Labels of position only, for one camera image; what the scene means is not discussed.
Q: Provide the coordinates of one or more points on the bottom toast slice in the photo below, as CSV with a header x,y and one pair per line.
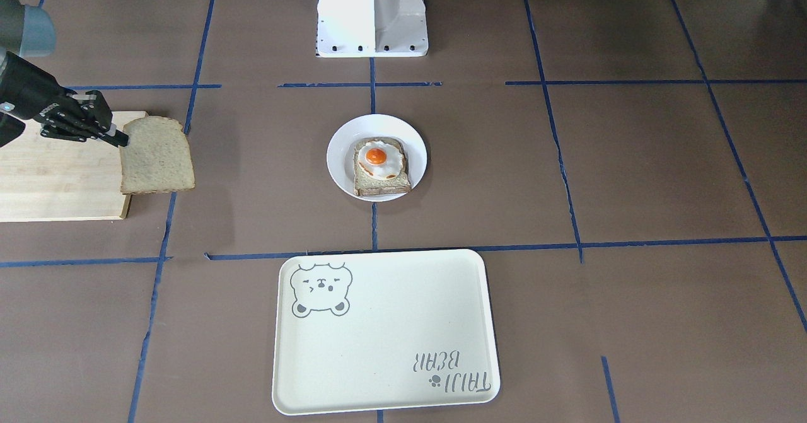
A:
x,y
365,187

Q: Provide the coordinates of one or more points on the fried egg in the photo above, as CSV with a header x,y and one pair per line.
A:
x,y
380,159

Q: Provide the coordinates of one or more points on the bread slice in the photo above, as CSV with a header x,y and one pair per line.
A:
x,y
157,159

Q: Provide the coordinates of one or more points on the cream bear serving tray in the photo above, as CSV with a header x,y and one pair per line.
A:
x,y
378,331

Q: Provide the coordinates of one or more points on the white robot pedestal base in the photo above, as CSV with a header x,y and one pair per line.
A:
x,y
371,29

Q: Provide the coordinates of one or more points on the wooden cutting board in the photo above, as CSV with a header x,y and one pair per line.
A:
x,y
49,180

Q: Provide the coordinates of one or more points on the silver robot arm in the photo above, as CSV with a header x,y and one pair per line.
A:
x,y
27,31

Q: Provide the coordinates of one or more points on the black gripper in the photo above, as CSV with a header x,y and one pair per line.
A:
x,y
30,93

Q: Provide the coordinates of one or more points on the white round plate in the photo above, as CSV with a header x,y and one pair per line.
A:
x,y
341,148

